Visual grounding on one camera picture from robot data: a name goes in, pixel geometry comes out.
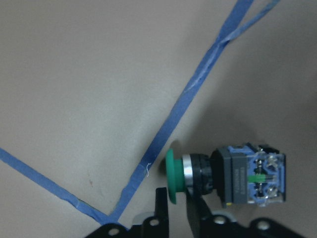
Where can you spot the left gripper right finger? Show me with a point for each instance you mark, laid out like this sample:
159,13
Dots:
198,214

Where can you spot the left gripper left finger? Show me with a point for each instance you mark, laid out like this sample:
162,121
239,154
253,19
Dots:
161,205

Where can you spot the green push button switch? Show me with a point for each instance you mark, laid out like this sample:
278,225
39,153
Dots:
247,174

